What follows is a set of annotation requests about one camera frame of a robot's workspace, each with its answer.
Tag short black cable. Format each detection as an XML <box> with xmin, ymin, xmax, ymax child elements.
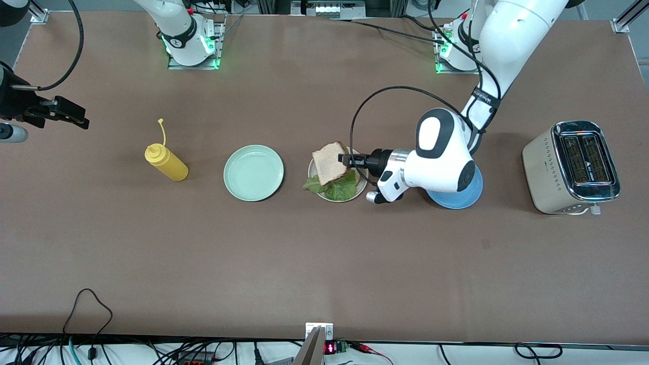
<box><xmin>401</xmin><ymin>15</ymin><xmax>444</xmax><ymax>32</ymax></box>

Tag beige plate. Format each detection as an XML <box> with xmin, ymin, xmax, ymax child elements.
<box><xmin>308</xmin><ymin>147</ymin><xmax>369</xmax><ymax>203</ymax></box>

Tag small metal mounting bracket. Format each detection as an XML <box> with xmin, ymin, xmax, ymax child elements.
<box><xmin>306</xmin><ymin>323</ymin><xmax>334</xmax><ymax>340</ymax></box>

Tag red clip wires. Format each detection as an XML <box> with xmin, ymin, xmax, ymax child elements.
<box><xmin>350</xmin><ymin>342</ymin><xmax>393</xmax><ymax>364</ymax></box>

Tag grey control box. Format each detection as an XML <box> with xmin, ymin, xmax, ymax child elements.
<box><xmin>291</xmin><ymin>0</ymin><xmax>367</xmax><ymax>20</ymax></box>

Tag green lettuce leaf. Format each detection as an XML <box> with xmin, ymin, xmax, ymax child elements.
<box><xmin>303</xmin><ymin>170</ymin><xmax>359</xmax><ymax>202</ymax></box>

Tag blue plate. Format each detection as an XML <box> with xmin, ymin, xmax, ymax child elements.
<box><xmin>426</xmin><ymin>163</ymin><xmax>484</xmax><ymax>209</ymax></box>

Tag beige toaster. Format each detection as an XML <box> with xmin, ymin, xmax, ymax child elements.
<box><xmin>522</xmin><ymin>120</ymin><xmax>621</xmax><ymax>215</ymax></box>

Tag green plate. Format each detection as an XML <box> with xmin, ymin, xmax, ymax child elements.
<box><xmin>224</xmin><ymin>145</ymin><xmax>284</xmax><ymax>202</ymax></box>

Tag brown bread slice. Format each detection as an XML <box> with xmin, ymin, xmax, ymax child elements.
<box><xmin>311</xmin><ymin>141</ymin><xmax>351</xmax><ymax>186</ymax></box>

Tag long black cable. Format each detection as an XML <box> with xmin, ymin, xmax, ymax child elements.
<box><xmin>330</xmin><ymin>18</ymin><xmax>447</xmax><ymax>45</ymax></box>

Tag yellow squeeze bottle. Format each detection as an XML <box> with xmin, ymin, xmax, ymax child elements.
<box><xmin>145</xmin><ymin>119</ymin><xmax>189</xmax><ymax>182</ymax></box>

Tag thin black looped cable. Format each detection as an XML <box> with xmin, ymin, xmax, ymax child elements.
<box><xmin>62</xmin><ymin>289</ymin><xmax>113</xmax><ymax>361</ymax></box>

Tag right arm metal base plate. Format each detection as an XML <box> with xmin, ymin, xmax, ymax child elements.
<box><xmin>167</xmin><ymin>14</ymin><xmax>225</xmax><ymax>70</ymax></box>

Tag coiled black cable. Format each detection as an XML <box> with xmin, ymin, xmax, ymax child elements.
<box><xmin>515</xmin><ymin>343</ymin><xmax>563</xmax><ymax>359</ymax></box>

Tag aluminum camera post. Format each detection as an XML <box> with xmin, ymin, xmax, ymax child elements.
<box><xmin>293</xmin><ymin>327</ymin><xmax>325</xmax><ymax>365</ymax></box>

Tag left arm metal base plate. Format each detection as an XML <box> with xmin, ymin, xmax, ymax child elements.
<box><xmin>434</xmin><ymin>23</ymin><xmax>482</xmax><ymax>75</ymax></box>

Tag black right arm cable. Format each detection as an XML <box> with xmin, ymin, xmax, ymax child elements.
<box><xmin>10</xmin><ymin>0</ymin><xmax>84</xmax><ymax>92</ymax></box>

